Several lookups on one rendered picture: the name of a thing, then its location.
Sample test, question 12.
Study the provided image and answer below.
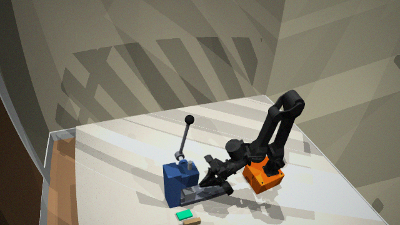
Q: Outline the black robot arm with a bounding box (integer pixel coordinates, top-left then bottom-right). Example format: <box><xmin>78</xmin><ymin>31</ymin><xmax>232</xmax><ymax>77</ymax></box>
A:
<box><xmin>209</xmin><ymin>90</ymin><xmax>305</xmax><ymax>178</ymax></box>

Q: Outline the blue arbor press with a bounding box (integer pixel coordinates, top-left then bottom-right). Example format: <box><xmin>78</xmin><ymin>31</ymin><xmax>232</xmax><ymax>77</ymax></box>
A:
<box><xmin>163</xmin><ymin>115</ymin><xmax>227</xmax><ymax>208</ymax></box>

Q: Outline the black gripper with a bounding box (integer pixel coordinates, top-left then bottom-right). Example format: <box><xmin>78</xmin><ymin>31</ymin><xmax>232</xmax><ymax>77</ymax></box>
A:
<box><xmin>199</xmin><ymin>154</ymin><xmax>238</xmax><ymax>196</ymax></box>

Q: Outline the green flat block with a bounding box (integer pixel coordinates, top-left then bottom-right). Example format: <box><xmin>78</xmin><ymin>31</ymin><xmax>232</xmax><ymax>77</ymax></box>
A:
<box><xmin>176</xmin><ymin>209</ymin><xmax>193</xmax><ymax>221</ymax></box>

